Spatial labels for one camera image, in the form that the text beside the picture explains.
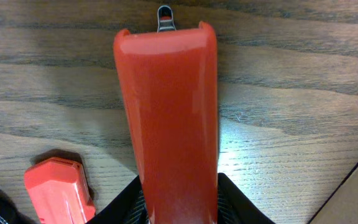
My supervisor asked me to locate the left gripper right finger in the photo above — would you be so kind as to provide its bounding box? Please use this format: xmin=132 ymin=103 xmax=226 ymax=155
xmin=218 ymin=173 xmax=275 ymax=224

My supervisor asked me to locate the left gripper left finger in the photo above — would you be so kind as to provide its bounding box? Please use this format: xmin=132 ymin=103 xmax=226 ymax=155
xmin=86 ymin=176 xmax=150 ymax=224

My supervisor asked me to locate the orange utility knife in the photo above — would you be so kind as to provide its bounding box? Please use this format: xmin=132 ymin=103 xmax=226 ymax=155
xmin=24 ymin=157 xmax=96 ymax=224

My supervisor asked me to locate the cardboard box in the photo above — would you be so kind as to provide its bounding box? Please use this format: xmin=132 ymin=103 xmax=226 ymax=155
xmin=310 ymin=163 xmax=358 ymax=224

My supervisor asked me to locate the orange lighter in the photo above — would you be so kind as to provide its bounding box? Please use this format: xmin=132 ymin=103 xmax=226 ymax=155
xmin=113 ymin=5 xmax=219 ymax=223

